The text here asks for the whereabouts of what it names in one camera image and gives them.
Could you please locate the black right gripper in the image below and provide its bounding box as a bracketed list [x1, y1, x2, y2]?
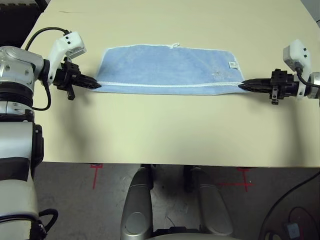
[238, 68, 301, 105]

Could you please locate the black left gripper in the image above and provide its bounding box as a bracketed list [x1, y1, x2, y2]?
[53, 62, 102, 101]

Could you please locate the light blue towel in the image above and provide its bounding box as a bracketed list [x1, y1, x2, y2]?
[95, 42, 247, 96]

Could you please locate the black foam floor mat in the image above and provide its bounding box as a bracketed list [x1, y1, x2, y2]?
[0, 6, 47, 48]

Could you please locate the red floor tape cross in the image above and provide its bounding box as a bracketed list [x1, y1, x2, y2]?
[216, 167, 254, 193]
[89, 163, 104, 189]

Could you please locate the grey left robot leg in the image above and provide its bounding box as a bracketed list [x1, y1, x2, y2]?
[120, 164, 155, 240]

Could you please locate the grey robot leg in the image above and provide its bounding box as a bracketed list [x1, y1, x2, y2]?
[120, 164, 155, 240]
[184, 165, 234, 236]

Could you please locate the grey right robot leg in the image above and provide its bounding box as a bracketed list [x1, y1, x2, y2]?
[184, 165, 234, 236]

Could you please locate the blue grey adapter box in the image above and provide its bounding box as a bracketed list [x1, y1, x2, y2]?
[283, 221, 301, 240]

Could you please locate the grey robot waist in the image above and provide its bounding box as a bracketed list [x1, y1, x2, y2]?
[151, 226, 227, 240]

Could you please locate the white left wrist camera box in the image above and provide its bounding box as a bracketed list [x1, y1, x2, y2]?
[47, 31, 88, 85]

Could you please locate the black metal frame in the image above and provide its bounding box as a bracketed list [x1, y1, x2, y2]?
[33, 0, 52, 12]

